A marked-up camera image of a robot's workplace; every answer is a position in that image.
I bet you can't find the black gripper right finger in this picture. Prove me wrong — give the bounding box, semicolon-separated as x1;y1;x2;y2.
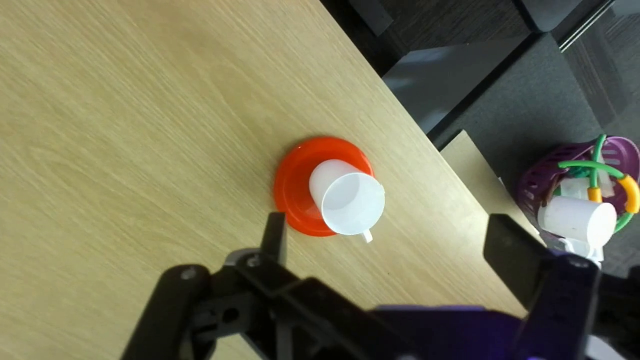
483;212;604;360

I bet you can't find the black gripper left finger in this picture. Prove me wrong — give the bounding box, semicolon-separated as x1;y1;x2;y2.
123;210;428;360

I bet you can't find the white plastic mug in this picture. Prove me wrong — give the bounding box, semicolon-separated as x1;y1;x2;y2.
308;157;389;243

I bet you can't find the white cup in basket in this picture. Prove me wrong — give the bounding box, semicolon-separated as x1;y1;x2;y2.
537;194;618;251

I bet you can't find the purple plastic basket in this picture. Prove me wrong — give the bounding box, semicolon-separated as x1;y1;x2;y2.
517;133;640;235

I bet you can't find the yellow orange toy piece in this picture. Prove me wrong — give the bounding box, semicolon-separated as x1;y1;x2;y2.
587;173;640;216

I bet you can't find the orange round plate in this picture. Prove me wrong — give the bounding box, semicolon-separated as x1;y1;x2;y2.
272;135;377;238

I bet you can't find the green toy ring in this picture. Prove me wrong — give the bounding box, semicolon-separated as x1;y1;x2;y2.
558;132;637;235

